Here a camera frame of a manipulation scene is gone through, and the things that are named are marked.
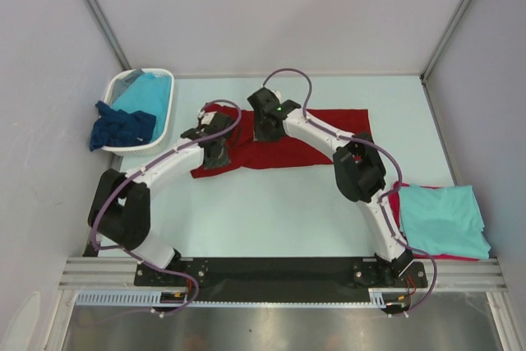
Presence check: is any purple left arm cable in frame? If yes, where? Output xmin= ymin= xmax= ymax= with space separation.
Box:
xmin=90 ymin=99 xmax=243 ymax=319

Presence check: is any turquoise t shirt in basket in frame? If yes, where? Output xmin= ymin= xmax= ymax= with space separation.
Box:
xmin=111 ymin=72 xmax=173 ymax=141

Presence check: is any white slotted cable duct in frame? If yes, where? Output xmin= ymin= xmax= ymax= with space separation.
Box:
xmin=76 ymin=289 xmax=409 ymax=309

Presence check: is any grey t shirt in basket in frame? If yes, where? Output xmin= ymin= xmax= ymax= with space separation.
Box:
xmin=112 ymin=69 xmax=144 ymax=100

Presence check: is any white laundry basket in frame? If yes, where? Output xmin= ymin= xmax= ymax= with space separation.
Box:
xmin=101 ymin=68 xmax=176 ymax=157

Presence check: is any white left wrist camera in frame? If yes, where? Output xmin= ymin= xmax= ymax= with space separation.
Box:
xmin=197 ymin=110 xmax=216 ymax=125

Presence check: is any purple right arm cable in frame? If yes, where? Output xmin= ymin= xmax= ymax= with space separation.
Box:
xmin=262 ymin=67 xmax=437 ymax=319

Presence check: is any red t shirt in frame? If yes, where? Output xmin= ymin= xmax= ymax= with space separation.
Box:
xmin=191 ymin=109 xmax=371 ymax=178

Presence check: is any aluminium frame rail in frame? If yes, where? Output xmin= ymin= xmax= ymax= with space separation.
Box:
xmin=58 ymin=257 xmax=507 ymax=292

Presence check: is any pink folded t shirt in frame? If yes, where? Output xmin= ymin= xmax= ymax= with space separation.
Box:
xmin=387 ymin=180 xmax=482 ymax=262

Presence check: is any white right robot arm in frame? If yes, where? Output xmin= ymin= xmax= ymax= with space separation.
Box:
xmin=247 ymin=87 xmax=413 ymax=286

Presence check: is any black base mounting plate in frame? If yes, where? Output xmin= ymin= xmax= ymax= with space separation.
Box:
xmin=134 ymin=256 xmax=430 ymax=303

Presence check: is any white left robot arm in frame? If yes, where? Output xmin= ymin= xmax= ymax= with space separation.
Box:
xmin=88 ymin=111 xmax=241 ymax=285

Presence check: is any light blue folded t shirt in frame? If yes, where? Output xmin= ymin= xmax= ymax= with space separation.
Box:
xmin=398 ymin=184 xmax=492 ymax=260

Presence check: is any navy blue t shirt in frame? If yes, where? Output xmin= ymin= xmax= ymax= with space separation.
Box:
xmin=89 ymin=101 xmax=156 ymax=151

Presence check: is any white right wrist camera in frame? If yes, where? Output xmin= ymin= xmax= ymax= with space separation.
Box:
xmin=271 ymin=90 xmax=282 ymax=101

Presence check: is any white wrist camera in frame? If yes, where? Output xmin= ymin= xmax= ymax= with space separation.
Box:
xmin=271 ymin=90 xmax=282 ymax=101
xmin=197 ymin=110 xmax=216 ymax=125

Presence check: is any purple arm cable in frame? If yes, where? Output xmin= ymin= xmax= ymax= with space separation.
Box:
xmin=262 ymin=67 xmax=437 ymax=319
xmin=90 ymin=99 xmax=243 ymax=319

